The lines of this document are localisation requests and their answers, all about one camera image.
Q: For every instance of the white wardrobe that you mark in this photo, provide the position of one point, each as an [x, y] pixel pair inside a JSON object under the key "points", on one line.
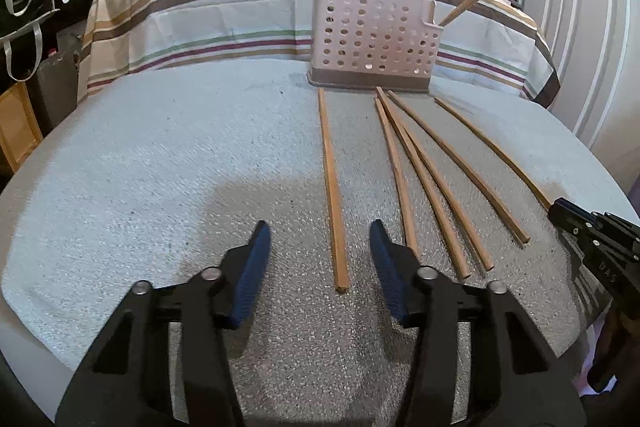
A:
{"points": [[590, 32]]}

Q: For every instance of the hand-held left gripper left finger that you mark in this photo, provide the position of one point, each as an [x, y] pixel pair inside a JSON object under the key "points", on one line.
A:
{"points": [[252, 272]]}

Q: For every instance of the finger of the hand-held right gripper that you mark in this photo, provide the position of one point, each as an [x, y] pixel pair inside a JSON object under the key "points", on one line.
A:
{"points": [[570, 217], [617, 269]]}

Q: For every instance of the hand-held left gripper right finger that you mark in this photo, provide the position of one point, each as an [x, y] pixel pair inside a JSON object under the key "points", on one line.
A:
{"points": [[387, 272]]}

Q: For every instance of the striped tablecloth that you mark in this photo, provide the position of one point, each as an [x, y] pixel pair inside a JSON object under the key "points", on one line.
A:
{"points": [[200, 32]]}

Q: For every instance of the dark grey box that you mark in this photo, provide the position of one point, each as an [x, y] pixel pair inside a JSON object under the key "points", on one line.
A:
{"points": [[55, 82]]}

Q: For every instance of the pink perforated utensil basket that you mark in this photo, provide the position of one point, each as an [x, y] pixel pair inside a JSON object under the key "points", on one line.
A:
{"points": [[370, 37]]}

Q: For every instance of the group of wooden chopsticks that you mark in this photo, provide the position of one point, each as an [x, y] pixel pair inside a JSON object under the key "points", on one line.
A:
{"points": [[425, 187]]}

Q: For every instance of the yellow wooden frame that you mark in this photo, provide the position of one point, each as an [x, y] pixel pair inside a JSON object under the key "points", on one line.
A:
{"points": [[17, 132]]}

